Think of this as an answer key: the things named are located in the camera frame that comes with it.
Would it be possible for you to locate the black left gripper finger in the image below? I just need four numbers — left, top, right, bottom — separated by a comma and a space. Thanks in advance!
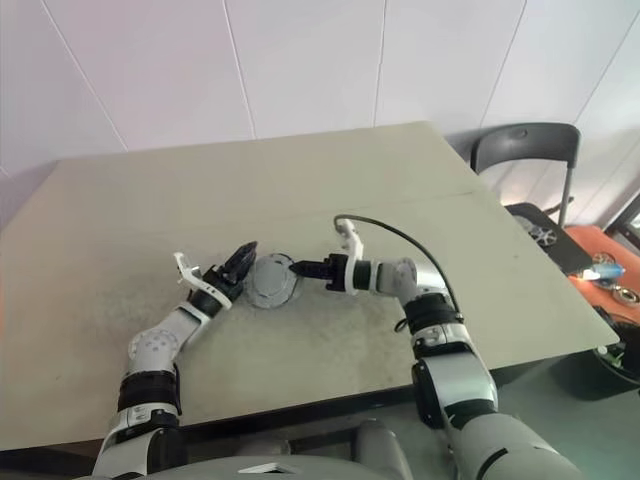
231, 246, 260, 287
221, 240, 258, 277

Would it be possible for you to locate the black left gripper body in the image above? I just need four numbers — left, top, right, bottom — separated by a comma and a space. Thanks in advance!
201, 264, 247, 302

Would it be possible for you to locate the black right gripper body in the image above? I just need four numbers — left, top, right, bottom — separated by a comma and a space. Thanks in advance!
321, 253, 352, 294

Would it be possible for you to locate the grey finned motor stator plate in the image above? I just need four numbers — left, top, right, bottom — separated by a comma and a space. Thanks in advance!
248, 259, 303, 310

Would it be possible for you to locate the large silver spoked wheel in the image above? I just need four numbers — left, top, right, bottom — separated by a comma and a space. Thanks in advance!
528, 224, 557, 247

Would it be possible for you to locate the grey robot torso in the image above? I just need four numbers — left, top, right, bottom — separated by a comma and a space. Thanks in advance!
89, 439, 451, 480

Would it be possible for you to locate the black folding chair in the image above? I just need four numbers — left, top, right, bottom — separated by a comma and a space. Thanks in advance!
469, 122, 595, 276

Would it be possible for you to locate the orange cloth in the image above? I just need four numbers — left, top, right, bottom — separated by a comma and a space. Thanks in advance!
564, 224, 640, 311

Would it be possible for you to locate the black waste bin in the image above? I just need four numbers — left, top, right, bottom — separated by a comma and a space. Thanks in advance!
549, 344, 640, 401

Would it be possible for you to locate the blue plastic item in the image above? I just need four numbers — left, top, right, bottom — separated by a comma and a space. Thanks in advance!
581, 264, 627, 282

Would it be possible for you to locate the green item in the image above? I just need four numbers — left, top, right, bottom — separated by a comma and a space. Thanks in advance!
597, 347, 625, 370

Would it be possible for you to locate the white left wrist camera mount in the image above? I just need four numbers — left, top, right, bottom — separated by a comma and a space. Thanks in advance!
173, 252, 232, 309

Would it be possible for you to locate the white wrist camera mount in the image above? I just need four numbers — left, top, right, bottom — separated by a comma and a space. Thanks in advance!
333, 219, 366, 297
173, 252, 232, 309

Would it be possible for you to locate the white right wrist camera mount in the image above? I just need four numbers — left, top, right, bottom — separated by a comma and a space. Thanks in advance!
333, 219, 366, 297

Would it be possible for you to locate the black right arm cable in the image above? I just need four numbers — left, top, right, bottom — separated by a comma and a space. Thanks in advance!
333, 214, 465, 334

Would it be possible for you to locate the dark metal frame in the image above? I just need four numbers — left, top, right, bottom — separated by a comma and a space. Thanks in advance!
612, 192, 640, 246

